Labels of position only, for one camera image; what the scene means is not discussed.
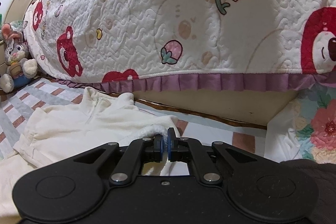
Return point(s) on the floral patterned pillow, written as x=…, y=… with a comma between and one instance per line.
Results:
x=304, y=128

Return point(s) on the cream fleece zip jacket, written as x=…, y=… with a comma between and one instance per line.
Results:
x=56, y=132

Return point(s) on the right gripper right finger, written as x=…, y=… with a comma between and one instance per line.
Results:
x=192, y=152

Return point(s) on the grey bunny plush toy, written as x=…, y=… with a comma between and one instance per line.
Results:
x=21, y=69

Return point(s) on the checkered grey pink blanket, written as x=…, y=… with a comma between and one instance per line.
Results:
x=16, y=109

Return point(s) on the white bear print quilt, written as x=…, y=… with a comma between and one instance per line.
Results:
x=131, y=45

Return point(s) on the dark garment at lap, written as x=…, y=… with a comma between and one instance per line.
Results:
x=324, y=176

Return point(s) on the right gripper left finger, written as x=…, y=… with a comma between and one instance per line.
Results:
x=138, y=153

